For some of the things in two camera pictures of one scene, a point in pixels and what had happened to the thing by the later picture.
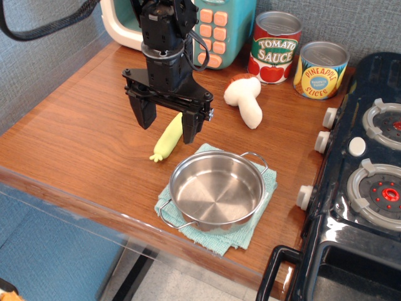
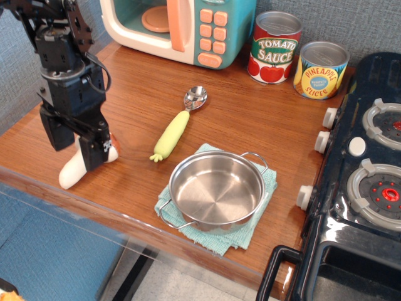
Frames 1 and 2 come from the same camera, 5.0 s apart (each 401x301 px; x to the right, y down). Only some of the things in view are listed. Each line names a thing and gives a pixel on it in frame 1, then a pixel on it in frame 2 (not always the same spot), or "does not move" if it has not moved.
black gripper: (169, 80) → (76, 95)
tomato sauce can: (275, 46) does not move
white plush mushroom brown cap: (241, 90) → (78, 166)
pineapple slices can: (321, 70) does not move
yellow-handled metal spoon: (169, 139) does not move
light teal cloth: (218, 241) does not move
